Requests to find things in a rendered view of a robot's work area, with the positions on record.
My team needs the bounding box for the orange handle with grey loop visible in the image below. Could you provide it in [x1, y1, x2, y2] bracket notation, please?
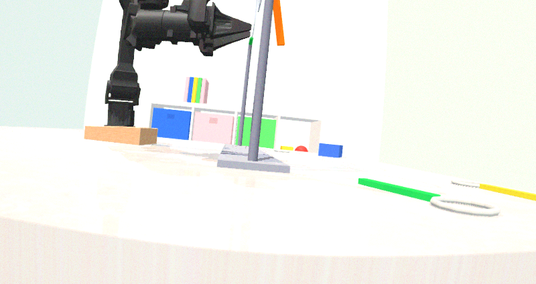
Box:
[273, 0, 285, 46]

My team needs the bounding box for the white loop with green handle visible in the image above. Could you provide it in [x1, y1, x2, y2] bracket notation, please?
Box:
[358, 178, 500, 216]

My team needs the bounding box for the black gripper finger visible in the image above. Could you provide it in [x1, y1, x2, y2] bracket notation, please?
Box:
[213, 31, 251, 52]
[209, 2, 252, 40]

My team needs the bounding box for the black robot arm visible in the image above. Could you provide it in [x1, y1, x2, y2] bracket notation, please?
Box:
[104, 0, 169, 127]

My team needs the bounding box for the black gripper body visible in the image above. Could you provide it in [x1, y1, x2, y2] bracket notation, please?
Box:
[161, 0, 213, 57]

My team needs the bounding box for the blue rectangular block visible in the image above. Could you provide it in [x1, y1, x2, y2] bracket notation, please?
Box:
[318, 143, 343, 157]

